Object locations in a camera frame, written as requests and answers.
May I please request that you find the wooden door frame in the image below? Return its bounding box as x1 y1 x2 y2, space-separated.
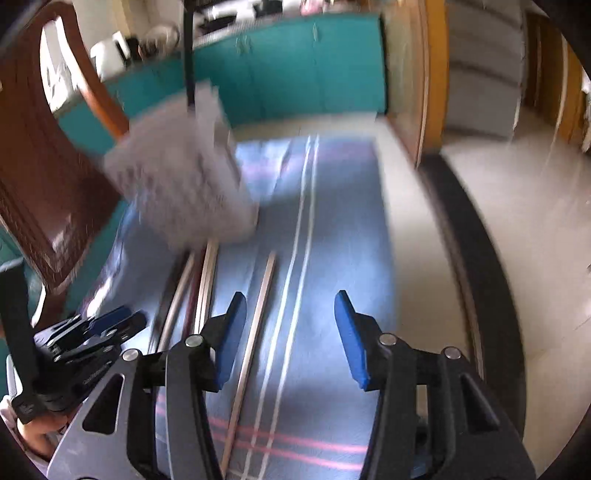
382 0 451 168

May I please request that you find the blue striped cloth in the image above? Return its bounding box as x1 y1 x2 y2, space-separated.
69 134 403 480

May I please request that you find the white appliance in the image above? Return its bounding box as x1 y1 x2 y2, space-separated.
89 30 133 78

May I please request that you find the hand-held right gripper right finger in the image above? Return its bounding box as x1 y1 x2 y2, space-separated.
333 290 536 480

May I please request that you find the carved wooden chair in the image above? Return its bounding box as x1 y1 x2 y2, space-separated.
0 0 134 326

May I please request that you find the grey staircase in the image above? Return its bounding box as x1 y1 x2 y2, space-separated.
442 0 528 140

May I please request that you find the person's left hand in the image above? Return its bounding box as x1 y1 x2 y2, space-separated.
18 413 68 459

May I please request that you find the white plastic utensil basket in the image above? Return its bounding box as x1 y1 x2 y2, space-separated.
102 78 259 252

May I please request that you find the black pole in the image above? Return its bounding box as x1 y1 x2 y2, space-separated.
181 0 198 112

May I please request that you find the teal cabinet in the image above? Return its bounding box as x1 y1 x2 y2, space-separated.
55 13 387 155

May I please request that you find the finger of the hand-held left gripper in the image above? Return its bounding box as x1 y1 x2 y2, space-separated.
53 311 148 366
33 305 134 348

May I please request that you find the wooden door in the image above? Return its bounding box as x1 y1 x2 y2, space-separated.
524 13 591 154

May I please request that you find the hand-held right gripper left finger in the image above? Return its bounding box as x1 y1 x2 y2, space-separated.
46 291 247 480

